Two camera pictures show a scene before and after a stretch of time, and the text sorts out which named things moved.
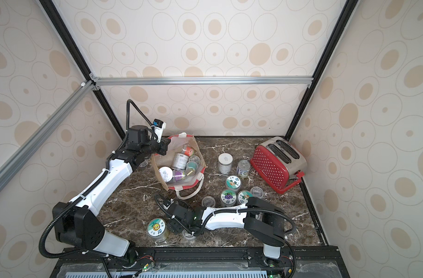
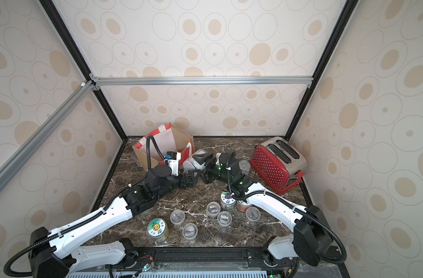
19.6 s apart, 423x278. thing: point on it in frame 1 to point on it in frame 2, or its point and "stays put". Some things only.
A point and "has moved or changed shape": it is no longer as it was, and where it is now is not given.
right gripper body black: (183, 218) to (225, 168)
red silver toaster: (281, 161) stays put
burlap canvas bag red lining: (182, 168) has moved or changed shape
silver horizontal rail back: (201, 81) stays put
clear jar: (188, 237) stays put
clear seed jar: (243, 169) stays put
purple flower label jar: (228, 197) stays put
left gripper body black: (153, 146) to (175, 182)
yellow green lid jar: (157, 230) stays put
